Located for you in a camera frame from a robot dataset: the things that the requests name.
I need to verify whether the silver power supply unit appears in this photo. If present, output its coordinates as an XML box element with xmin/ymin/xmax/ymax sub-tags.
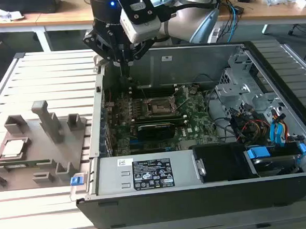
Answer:
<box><xmin>94</xmin><ymin>150</ymin><xmax>200</xmax><ymax>201</ymax></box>

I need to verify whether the silver metal drive cage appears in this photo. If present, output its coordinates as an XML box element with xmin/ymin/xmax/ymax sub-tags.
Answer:
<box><xmin>213</xmin><ymin>51</ymin><xmax>286</xmax><ymax>121</ymax></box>

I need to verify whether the black PC case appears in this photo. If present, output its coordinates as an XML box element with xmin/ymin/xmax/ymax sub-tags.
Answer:
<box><xmin>61</xmin><ymin>36</ymin><xmax>306</xmax><ymax>229</ymax></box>

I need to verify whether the small black device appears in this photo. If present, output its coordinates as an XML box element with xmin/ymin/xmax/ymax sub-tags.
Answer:
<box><xmin>233</xmin><ymin>5</ymin><xmax>246</xmax><ymax>16</ymax></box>

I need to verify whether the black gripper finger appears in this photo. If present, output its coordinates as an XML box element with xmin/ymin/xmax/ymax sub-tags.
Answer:
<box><xmin>124</xmin><ymin>39</ymin><xmax>158</xmax><ymax>82</ymax></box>
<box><xmin>82</xmin><ymin>27</ymin><xmax>127</xmax><ymax>85</ymax></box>

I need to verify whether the black graphics card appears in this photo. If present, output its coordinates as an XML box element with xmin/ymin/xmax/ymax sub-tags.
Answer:
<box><xmin>136</xmin><ymin>122</ymin><xmax>176</xmax><ymax>142</ymax></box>

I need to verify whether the green motherboard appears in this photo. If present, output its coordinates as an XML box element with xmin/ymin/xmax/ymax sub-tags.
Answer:
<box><xmin>103</xmin><ymin>81</ymin><xmax>223</xmax><ymax>157</ymax></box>

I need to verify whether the pale blue teach pendant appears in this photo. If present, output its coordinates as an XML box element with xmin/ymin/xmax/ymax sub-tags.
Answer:
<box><xmin>188</xmin><ymin>8</ymin><xmax>222</xmax><ymax>44</ymax></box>

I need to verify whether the silver CPU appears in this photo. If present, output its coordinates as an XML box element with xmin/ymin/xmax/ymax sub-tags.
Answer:
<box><xmin>0</xmin><ymin>139</ymin><xmax>29</xmax><ymax>158</ymax></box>

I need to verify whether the grey parts rack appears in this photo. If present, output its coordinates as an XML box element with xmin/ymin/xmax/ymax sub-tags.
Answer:
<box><xmin>0</xmin><ymin>97</ymin><xmax>92</xmax><ymax>192</ymax></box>

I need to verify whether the hard disk in blue carrier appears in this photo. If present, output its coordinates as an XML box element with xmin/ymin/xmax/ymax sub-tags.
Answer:
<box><xmin>244</xmin><ymin>141</ymin><xmax>306</xmax><ymax>179</ymax></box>

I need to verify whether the green RAM stick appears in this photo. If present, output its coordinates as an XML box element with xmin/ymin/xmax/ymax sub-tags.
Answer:
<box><xmin>0</xmin><ymin>158</ymin><xmax>53</xmax><ymax>171</ymax></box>

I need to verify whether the metal locking lever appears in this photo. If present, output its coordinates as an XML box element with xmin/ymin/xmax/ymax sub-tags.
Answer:
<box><xmin>137</xmin><ymin>81</ymin><xmax>147</xmax><ymax>103</ymax></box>

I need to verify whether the black RAM slot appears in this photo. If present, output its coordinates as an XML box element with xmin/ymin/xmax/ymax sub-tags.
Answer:
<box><xmin>129</xmin><ymin>86</ymin><xmax>180</xmax><ymax>96</ymax></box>
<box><xmin>134</xmin><ymin>117</ymin><xmax>188</xmax><ymax>128</ymax></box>
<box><xmin>128</xmin><ymin>81</ymin><xmax>178</xmax><ymax>92</ymax></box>
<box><xmin>134</xmin><ymin>111</ymin><xmax>186</xmax><ymax>122</ymax></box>

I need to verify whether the red yellow power wire bundle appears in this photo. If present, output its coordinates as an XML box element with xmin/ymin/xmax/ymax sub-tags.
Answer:
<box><xmin>230</xmin><ymin>104</ymin><xmax>274</xmax><ymax>144</ymax></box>

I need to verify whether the black plastic drive cover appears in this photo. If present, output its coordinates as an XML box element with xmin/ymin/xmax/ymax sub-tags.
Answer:
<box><xmin>191</xmin><ymin>141</ymin><xmax>251</xmax><ymax>184</ymax></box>

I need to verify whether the white crumpled paper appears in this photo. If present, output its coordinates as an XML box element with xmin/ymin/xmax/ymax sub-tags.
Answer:
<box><xmin>0</xmin><ymin>4</ymin><xmax>26</xmax><ymax>24</ymax></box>

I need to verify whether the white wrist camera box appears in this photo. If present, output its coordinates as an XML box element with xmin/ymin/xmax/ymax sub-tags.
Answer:
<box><xmin>119</xmin><ymin>1</ymin><xmax>162</xmax><ymax>44</ymax></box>

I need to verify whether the blue cable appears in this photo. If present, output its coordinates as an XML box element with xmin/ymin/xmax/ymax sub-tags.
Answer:
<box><xmin>228</xmin><ymin>3</ymin><xmax>240</xmax><ymax>42</ymax></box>

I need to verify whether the blue data wire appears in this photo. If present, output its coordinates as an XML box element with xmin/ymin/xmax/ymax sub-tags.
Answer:
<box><xmin>269</xmin><ymin>118</ymin><xmax>281</xmax><ymax>146</ymax></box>
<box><xmin>275</xmin><ymin>112</ymin><xmax>288</xmax><ymax>147</ymax></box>

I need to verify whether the blue case latch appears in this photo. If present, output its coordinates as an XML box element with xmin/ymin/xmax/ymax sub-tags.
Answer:
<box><xmin>69</xmin><ymin>175</ymin><xmax>85</xmax><ymax>188</ymax></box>

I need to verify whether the CPU socket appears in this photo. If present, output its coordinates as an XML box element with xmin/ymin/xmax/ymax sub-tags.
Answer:
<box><xmin>145</xmin><ymin>95</ymin><xmax>176</xmax><ymax>116</ymax></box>

